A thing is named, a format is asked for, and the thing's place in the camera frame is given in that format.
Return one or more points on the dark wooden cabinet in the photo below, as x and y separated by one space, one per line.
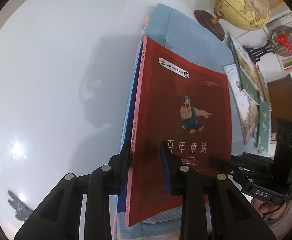
280 94

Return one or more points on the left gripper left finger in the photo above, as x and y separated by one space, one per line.
58 215

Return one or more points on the green frog cover book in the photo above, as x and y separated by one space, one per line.
263 131

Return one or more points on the white rabbit slope book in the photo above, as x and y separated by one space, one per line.
234 80

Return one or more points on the olive green insect book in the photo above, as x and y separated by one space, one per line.
263 87

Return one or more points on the dark green landscape book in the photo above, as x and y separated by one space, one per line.
249 80

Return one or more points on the round red flower fan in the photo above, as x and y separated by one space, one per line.
281 40

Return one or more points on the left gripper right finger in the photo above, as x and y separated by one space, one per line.
212 207

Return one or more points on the blue eagle fable book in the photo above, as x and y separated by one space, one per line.
131 129

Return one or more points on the yellow antique globe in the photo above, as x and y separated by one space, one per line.
244 14

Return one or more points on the person right hand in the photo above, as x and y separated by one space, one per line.
267 210

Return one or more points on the red fairy tale book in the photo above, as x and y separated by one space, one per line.
180 103

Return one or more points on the row of mixed books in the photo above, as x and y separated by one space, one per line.
281 14

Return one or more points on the light blue mesh mat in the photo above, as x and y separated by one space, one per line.
191 41

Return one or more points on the animal picture book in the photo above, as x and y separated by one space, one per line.
248 115

